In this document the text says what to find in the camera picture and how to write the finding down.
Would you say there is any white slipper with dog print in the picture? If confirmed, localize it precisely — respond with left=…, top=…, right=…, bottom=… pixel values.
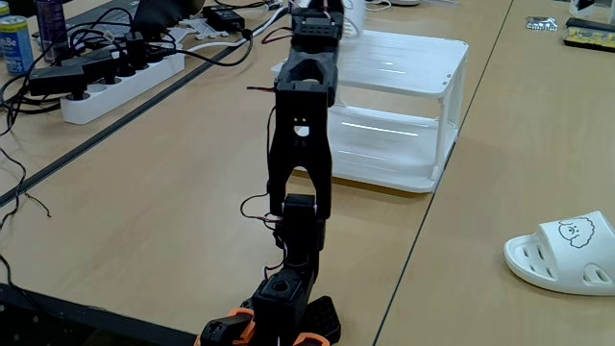
left=503, top=210, right=615, bottom=297
left=335, top=0, right=367, bottom=38

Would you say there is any white two-tier shoe rack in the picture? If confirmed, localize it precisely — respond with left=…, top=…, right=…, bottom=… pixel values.
left=271, top=28, right=470, bottom=194

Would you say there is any black power supply brick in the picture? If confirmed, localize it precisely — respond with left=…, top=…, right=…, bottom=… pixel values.
left=201, top=4, right=247, bottom=33

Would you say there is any black laptop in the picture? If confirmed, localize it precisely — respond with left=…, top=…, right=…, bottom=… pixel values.
left=66, top=0, right=208, bottom=37

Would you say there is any black power plug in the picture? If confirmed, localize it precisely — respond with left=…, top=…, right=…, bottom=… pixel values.
left=123, top=31, right=148, bottom=71

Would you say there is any white power strip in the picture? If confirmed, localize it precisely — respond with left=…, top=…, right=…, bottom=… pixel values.
left=60, top=50, right=186, bottom=126

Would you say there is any silver foil wrapper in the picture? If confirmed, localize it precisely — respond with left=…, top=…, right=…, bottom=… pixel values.
left=525, top=15, right=560, bottom=34

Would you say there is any black power adapter brick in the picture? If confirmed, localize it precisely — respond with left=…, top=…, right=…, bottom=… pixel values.
left=61, top=47, right=119, bottom=87

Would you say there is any black yellow box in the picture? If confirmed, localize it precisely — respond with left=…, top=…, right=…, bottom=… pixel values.
left=562, top=16, right=615, bottom=53

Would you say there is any tall purple drink can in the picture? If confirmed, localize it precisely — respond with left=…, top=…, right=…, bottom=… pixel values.
left=34, top=0, right=71, bottom=63

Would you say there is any white box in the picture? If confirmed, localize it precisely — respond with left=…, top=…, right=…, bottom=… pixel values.
left=569, top=0, right=615, bottom=20

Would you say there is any black plug adapter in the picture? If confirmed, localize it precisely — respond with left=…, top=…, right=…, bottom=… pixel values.
left=27, top=64, right=90, bottom=101

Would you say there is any blue white drink can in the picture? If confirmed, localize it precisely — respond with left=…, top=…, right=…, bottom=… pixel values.
left=0, top=14, right=36, bottom=76

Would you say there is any black cable with inline connector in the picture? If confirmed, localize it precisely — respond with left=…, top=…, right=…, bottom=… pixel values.
left=162, top=27, right=255, bottom=68

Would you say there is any thick white power cord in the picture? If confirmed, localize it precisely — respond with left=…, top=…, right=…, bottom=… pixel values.
left=184, top=5, right=289, bottom=54

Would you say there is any white printed bracket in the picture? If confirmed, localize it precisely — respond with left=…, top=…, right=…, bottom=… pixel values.
left=184, top=17, right=230, bottom=42
left=162, top=26, right=193, bottom=47

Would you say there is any thin black loose cable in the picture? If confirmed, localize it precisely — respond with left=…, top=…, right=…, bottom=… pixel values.
left=0, top=146, right=53, bottom=232

